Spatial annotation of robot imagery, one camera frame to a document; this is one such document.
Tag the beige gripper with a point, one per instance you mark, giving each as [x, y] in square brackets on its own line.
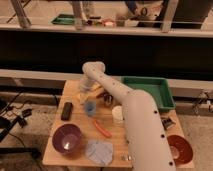
[85, 85]

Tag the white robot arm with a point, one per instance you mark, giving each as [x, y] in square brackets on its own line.
[147, 141]

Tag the yellow banana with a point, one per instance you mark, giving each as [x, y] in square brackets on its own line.
[96, 87]

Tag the brown dried item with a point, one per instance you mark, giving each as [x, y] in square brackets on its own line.
[102, 94]

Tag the blue small cup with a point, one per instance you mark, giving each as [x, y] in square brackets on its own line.
[90, 108]

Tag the black rectangular block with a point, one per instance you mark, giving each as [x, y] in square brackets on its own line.
[67, 111]

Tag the white cup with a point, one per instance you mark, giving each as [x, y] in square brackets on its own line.
[117, 114]

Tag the wooden table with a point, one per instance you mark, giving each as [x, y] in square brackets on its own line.
[105, 118]

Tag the orange carrot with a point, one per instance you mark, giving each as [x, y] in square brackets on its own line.
[102, 130]

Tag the purple bowl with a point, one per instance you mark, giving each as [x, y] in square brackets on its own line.
[67, 138]

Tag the red bowl in background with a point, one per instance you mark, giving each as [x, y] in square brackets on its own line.
[109, 23]

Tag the green tray in background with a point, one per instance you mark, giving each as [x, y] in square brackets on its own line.
[63, 19]

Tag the grey blue cloth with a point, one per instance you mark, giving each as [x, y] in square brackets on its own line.
[100, 152]

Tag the green plastic tray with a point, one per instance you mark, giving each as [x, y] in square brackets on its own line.
[157, 87]

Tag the red orange bowl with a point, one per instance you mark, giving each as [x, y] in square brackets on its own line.
[183, 147]

